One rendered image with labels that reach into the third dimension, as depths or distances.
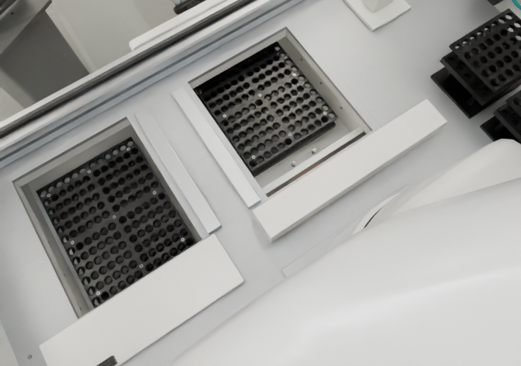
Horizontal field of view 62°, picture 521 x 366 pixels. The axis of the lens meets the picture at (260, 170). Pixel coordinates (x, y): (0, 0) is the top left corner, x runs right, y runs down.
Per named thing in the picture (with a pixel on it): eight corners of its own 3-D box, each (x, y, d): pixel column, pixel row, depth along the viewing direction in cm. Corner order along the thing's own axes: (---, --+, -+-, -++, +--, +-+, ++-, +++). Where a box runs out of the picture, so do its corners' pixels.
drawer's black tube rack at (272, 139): (191, 92, 85) (185, 74, 79) (267, 49, 88) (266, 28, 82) (253, 182, 78) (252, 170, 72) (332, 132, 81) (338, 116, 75)
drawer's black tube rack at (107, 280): (53, 201, 78) (36, 191, 72) (141, 150, 81) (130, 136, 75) (109, 311, 71) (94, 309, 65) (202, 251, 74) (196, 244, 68)
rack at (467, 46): (429, 77, 72) (450, 44, 64) (482, 43, 74) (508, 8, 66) (469, 119, 70) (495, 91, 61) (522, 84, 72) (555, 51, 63)
